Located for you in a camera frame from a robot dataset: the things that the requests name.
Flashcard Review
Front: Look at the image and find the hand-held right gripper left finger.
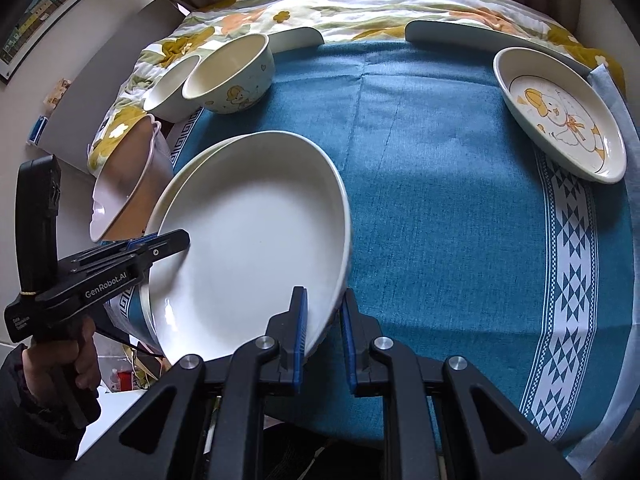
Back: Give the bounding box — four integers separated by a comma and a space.
65, 286, 308, 480

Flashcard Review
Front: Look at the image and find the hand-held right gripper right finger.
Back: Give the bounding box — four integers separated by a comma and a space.
339, 288, 583, 480

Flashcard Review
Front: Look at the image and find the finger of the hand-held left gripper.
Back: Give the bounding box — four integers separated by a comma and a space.
57, 239, 151, 273
127, 229, 192, 266

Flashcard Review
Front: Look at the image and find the large white plate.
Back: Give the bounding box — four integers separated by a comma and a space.
149, 136, 236, 233
141, 131, 352, 361

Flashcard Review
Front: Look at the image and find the pink lobed plate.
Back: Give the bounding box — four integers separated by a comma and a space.
89, 114, 173, 242

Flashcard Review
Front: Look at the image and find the plain cream bowl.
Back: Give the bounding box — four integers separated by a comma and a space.
144, 54, 202, 121

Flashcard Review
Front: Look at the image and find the cream bowl with duck print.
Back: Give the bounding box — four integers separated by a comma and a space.
181, 33, 275, 114

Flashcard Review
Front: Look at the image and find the cream plate with duck print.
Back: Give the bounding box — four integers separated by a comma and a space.
492, 47, 628, 184

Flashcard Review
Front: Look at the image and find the person's left forearm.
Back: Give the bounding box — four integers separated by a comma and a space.
0, 345, 86, 480

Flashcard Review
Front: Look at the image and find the person's left hand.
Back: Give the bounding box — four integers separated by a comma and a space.
24, 319, 102, 389

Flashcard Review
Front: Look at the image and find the colourful packets pile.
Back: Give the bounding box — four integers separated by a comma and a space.
111, 355, 153, 392

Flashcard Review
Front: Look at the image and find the colourful patterned cloth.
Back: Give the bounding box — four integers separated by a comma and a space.
167, 107, 206, 171

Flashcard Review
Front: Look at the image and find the blue patterned tablecloth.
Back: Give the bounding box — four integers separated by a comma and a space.
102, 40, 640, 461

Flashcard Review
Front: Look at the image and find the small printed box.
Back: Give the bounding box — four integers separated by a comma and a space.
46, 77, 71, 106

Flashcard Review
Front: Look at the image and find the white cabinet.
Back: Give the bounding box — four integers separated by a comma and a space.
27, 0, 191, 176

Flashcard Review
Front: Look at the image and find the short white curved board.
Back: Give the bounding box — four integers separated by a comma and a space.
269, 26, 326, 54

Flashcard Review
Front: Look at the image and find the floral quilted blanket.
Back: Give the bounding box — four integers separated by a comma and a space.
86, 0, 626, 177

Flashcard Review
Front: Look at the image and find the framed wall poster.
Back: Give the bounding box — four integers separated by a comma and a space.
0, 0, 107, 86

